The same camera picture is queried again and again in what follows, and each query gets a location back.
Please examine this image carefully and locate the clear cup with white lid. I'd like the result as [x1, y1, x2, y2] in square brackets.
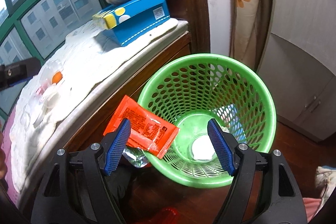
[189, 134, 216, 162]

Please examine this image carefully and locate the orange snack wrapper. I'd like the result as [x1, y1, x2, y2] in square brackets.
[103, 96, 179, 159]

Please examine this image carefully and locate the green plastic mesh trash basket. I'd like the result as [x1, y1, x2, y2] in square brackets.
[138, 53, 276, 188]

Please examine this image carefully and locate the orange peel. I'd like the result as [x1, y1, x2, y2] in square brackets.
[52, 71, 63, 84]

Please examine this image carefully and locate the small pudding cup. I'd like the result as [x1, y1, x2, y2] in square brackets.
[39, 93, 59, 110]

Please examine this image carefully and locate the pink cloth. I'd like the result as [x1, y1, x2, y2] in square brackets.
[303, 197, 322, 222]

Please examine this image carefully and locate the white quilted bed mat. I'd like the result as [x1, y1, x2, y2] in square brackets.
[3, 18, 189, 205]

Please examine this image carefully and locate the silver foil wrapper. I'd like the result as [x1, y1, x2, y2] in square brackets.
[122, 146, 149, 168]

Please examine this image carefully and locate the blue tissue box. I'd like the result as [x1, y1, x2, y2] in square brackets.
[92, 0, 170, 47]

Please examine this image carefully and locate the grey wardrobe cabinet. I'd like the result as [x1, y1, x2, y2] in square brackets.
[258, 0, 335, 141]

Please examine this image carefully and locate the floral pillow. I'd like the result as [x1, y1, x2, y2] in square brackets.
[231, 0, 260, 69]

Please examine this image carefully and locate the green window frame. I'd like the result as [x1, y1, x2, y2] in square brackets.
[0, 0, 116, 119]

